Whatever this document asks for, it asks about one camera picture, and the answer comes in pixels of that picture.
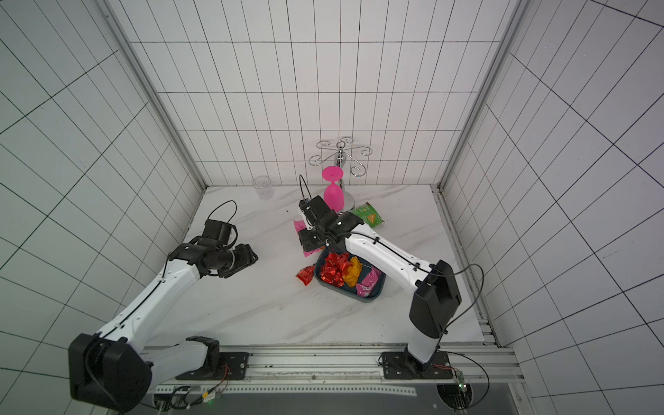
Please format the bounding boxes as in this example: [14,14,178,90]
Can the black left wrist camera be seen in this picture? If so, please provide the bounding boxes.
[199,219,238,249]

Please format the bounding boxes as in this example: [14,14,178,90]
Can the green chips bag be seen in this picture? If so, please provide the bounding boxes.
[351,202,384,228]

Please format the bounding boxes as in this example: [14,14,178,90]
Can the teal storage box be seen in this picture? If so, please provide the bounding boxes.
[314,248,387,302]

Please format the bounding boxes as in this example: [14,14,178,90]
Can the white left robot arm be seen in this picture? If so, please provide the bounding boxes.
[67,243,259,413]

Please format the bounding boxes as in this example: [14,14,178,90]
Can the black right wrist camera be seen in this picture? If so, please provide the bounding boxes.
[298,195,332,228]

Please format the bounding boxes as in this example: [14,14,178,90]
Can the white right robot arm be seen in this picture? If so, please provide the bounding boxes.
[298,211,462,368]

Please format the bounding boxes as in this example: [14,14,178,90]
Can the electronics board with wires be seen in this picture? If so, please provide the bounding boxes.
[138,364,232,414]

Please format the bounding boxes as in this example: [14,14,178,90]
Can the pink wine glass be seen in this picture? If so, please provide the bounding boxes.
[322,166,345,212]

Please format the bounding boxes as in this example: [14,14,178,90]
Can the clear glass cup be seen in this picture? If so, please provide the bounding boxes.
[252,175,273,201]

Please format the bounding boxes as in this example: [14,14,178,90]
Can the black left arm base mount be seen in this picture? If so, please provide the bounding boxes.
[176,335,249,380]

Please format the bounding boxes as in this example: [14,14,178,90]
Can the yellow tea bag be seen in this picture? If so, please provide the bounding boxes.
[342,257,363,288]

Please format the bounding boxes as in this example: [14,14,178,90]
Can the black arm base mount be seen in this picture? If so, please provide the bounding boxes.
[378,351,455,380]

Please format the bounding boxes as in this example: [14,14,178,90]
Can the red tea bag lone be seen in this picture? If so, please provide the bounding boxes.
[319,265,345,288]

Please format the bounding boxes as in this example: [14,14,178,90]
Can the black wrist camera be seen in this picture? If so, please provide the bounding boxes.
[199,219,238,249]
[298,195,332,228]

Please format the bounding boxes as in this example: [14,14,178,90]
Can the aluminium rail frame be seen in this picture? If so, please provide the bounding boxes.
[148,343,525,396]

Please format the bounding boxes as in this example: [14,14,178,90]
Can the red tea bag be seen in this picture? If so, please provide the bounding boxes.
[297,266,316,286]
[324,252,352,273]

